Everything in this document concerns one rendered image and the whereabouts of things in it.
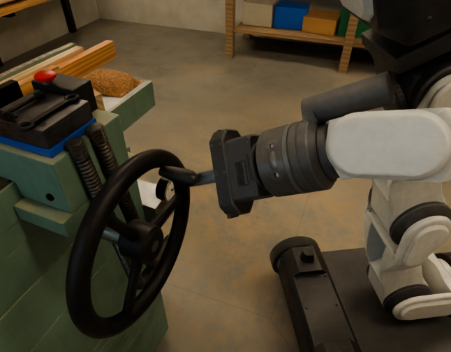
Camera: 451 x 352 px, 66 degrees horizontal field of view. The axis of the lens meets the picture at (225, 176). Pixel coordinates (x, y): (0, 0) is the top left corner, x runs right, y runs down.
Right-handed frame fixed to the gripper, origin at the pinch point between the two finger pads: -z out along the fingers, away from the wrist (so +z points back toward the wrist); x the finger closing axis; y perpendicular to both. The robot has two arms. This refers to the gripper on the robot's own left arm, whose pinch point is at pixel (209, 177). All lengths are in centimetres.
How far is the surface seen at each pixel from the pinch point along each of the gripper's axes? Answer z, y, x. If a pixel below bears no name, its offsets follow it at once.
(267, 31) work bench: -94, -232, 133
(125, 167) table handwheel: -3.6, 12.0, 2.4
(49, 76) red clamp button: -14.1, 14.5, 17.5
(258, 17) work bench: -101, -233, 150
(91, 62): -34.2, -7.2, 31.9
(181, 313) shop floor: -66, -53, -43
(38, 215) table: -18.9, 16.0, -1.6
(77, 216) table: -15.5, 12.1, -2.7
